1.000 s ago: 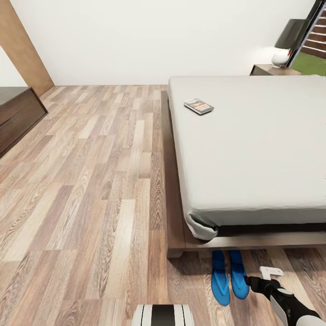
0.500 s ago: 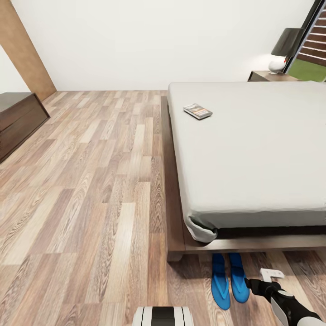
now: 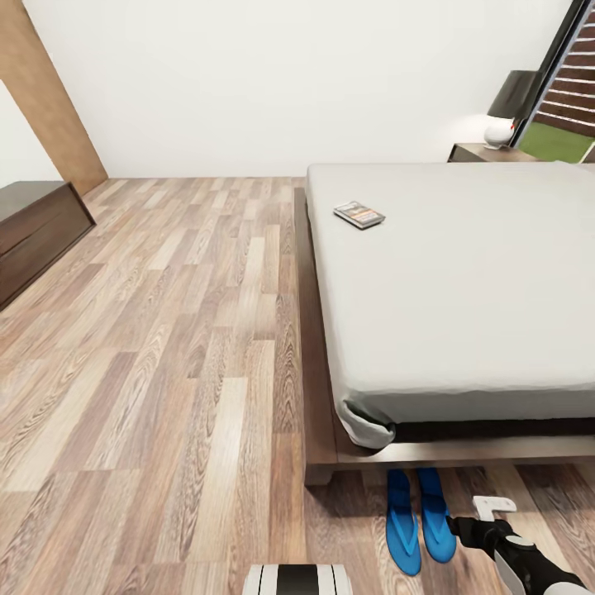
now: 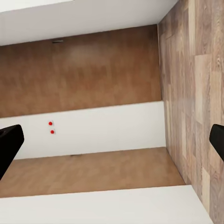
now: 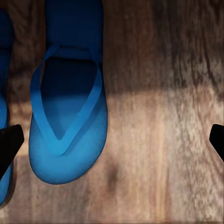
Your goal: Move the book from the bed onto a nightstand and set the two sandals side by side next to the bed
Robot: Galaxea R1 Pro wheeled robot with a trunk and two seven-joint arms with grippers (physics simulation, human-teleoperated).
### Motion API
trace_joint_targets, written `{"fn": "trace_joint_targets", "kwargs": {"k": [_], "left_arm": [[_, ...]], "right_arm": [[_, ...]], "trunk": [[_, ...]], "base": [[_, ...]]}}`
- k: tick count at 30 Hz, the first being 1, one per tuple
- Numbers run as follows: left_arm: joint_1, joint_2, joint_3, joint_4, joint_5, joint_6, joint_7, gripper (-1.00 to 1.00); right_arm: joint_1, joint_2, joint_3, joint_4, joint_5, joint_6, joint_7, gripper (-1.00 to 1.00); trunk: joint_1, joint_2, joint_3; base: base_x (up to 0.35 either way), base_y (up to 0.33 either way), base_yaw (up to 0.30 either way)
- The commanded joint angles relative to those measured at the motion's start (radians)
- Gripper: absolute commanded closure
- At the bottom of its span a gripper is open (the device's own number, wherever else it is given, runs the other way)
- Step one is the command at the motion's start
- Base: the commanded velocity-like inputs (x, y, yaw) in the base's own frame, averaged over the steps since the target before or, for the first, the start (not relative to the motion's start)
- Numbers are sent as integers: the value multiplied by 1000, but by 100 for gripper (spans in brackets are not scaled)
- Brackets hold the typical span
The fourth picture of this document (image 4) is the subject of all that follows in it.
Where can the sliding door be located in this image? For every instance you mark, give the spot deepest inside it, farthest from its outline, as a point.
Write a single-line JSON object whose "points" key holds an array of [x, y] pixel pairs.
{"points": [[75, 72], [93, 172]]}

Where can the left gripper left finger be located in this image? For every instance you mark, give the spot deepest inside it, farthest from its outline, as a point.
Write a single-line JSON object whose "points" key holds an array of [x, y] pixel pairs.
{"points": [[11, 139]]}

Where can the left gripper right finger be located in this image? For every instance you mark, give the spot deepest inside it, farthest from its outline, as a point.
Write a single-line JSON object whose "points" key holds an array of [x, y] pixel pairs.
{"points": [[217, 139]]}

